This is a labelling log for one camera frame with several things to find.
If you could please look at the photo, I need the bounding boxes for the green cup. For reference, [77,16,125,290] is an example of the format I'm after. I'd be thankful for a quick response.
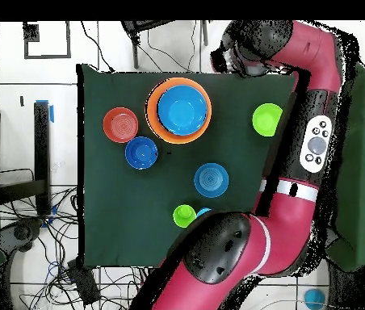
[172,203,198,229]

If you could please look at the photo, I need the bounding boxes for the dark blue bowl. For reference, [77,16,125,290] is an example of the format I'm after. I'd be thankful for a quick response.
[124,136,159,170]

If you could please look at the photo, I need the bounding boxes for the large yellow-orange bowl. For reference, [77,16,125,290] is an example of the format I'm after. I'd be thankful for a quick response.
[145,77,213,145]

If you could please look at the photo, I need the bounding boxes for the large light blue bowl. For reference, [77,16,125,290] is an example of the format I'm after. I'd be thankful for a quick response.
[157,84,208,136]

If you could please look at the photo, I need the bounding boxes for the medium blue ribbed bowl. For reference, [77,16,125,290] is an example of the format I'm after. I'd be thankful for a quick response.
[193,161,230,199]

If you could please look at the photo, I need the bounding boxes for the dark green table cloth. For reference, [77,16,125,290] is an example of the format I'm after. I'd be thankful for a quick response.
[75,63,300,269]

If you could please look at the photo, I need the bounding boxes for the orange-red ribbed bowl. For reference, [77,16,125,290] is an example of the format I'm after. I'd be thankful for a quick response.
[102,107,140,144]

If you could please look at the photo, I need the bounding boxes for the green bowl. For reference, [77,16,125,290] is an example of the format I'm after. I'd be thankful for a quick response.
[251,103,284,137]

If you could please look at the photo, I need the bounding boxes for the black metal stand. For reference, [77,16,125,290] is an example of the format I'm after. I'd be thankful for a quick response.
[120,20,210,69]

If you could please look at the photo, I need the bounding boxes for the black power strip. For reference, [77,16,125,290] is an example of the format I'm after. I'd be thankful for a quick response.
[66,259,101,306]

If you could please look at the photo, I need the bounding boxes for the dark grey rounded base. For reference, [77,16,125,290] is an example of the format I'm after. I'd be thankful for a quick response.
[0,217,44,259]

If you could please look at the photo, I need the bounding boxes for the blue cup on floor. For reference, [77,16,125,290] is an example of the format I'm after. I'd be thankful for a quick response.
[303,288,327,310]

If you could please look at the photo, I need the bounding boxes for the tangle of cables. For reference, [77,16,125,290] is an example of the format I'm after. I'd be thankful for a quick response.
[0,167,151,310]

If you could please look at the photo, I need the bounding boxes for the black metal frame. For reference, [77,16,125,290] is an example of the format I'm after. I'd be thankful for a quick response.
[0,100,54,217]

